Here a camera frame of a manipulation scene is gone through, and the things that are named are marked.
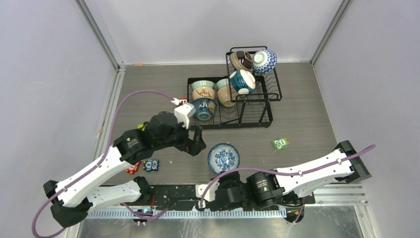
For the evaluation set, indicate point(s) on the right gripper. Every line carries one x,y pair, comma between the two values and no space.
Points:
235,175

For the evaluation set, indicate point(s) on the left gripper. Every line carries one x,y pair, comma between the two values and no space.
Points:
192,147

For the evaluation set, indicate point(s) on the white blue floral bowl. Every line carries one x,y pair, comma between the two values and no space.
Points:
223,157

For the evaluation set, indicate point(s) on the blue zigzag pattern bowl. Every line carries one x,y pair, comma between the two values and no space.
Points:
264,62

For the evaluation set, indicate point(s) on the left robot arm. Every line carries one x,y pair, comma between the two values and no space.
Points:
76,197

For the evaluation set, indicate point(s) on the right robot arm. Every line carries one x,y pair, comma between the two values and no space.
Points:
255,188

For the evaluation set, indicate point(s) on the dark blue glazed bowl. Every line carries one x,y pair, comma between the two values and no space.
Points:
205,108

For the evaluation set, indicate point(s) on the blue owl toy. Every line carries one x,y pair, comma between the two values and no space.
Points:
150,165

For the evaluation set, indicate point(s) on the beige bowl with bird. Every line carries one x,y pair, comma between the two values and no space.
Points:
203,92

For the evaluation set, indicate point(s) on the green white toy car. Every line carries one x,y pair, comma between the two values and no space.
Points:
142,126

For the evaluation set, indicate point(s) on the beige plain bowl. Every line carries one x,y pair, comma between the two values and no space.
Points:
224,97

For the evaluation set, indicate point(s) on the red owl toy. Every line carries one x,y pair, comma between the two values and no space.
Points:
133,168

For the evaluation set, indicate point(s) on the light teal ribbed bowl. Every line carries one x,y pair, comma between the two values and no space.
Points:
222,83

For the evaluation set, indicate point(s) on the green owl toy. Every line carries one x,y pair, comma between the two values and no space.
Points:
280,143

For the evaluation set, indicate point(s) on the teal white dotted bowl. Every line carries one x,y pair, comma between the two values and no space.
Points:
242,81

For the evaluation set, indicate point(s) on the brown striped bowl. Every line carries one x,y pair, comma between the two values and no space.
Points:
241,60

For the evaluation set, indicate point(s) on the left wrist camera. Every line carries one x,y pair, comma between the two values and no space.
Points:
183,112

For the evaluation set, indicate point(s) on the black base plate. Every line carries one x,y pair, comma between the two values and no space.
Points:
183,197

